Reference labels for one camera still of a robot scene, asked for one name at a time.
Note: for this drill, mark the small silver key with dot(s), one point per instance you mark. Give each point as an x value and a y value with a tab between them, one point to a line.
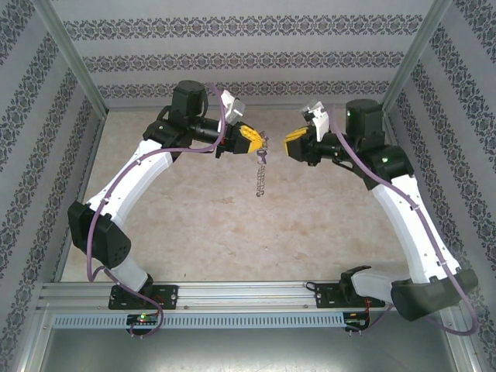
262	157

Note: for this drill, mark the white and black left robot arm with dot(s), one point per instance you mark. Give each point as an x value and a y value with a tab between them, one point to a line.
131	178

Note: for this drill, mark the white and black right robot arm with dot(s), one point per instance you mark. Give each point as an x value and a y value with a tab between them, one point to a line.
410	224

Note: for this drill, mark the small dark circuit board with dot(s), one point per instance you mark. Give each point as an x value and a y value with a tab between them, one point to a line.
354	321

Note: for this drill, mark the circuit board with green light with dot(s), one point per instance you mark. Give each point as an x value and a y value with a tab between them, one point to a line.
141	319

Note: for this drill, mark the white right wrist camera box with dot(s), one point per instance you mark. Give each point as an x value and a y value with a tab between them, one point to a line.
321	120

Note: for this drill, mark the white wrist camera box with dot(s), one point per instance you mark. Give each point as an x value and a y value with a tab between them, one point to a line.
321	120
234	106

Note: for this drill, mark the aluminium side rail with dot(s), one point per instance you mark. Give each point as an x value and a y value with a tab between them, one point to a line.
79	197
390	131

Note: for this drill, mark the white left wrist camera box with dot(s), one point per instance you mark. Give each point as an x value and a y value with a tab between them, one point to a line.
234	106

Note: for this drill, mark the aluminium frame post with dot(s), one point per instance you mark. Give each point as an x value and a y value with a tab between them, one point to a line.
413	54
72	54

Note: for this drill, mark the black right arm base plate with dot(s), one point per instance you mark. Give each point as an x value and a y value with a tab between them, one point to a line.
325	296

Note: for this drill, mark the long aluminium mounting rail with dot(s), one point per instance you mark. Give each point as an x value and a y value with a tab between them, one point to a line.
240	296

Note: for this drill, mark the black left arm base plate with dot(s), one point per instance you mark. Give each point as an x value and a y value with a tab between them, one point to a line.
168	296

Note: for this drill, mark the aluminium frame rail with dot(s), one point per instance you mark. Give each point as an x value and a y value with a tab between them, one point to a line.
461	345
36	341

